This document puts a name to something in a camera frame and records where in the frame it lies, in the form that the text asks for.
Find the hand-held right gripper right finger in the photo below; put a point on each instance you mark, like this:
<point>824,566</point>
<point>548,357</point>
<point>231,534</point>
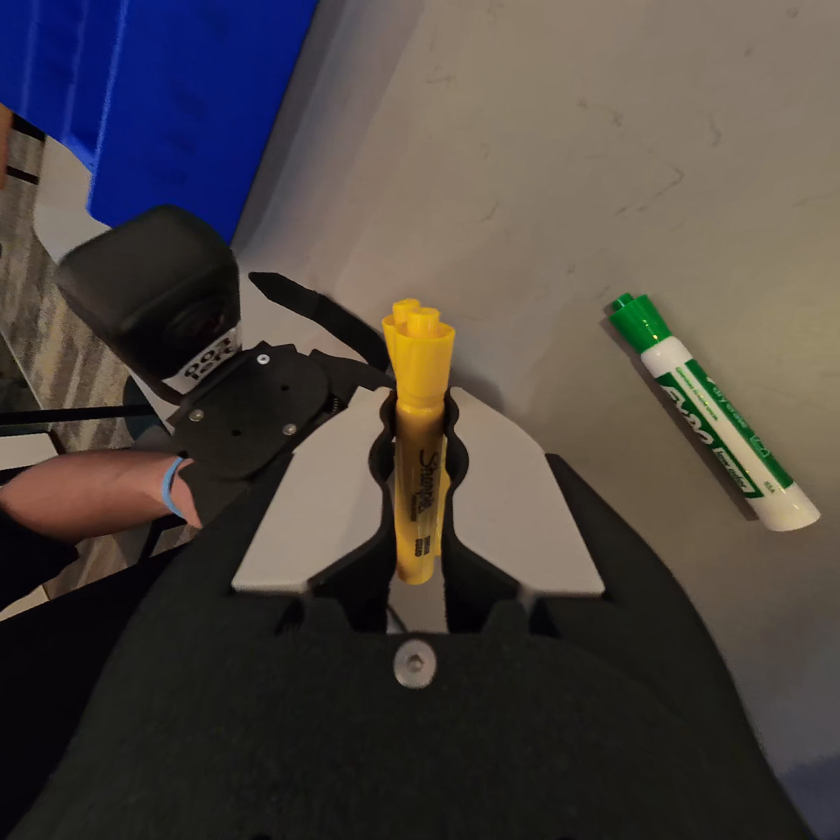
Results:
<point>518,512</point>

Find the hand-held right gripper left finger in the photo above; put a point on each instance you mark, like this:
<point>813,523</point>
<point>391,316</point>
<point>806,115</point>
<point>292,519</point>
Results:
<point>315,499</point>

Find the yellow highlighter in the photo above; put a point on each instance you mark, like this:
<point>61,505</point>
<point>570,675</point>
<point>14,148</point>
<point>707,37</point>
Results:
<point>417,407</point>
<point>401,307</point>

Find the green dry erase marker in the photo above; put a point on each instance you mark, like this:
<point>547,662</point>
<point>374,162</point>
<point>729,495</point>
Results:
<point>715,426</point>

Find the person's left hand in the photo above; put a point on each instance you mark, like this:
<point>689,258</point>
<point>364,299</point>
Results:
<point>98,492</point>

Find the blue elastic band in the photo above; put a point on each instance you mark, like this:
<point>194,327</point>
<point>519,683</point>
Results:
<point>174,489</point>

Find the black metal bar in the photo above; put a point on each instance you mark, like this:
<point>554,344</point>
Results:
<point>79,420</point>

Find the blue plastic bin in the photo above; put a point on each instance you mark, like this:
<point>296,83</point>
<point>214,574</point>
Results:
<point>164,98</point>

